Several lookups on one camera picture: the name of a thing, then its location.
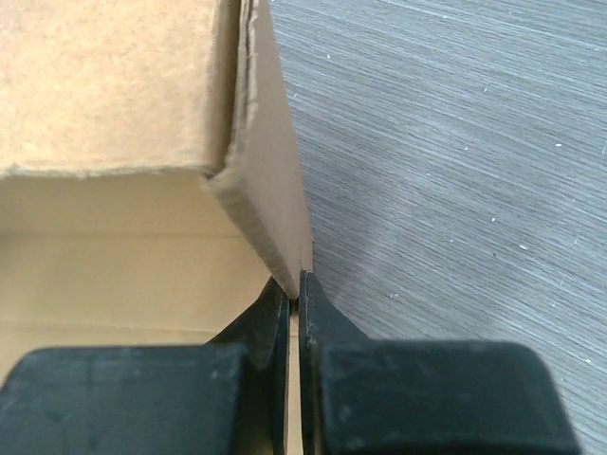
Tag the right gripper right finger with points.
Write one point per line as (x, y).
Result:
(361, 395)

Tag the brown cardboard box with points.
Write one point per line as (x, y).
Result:
(151, 183)

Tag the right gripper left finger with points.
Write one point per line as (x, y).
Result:
(225, 396)

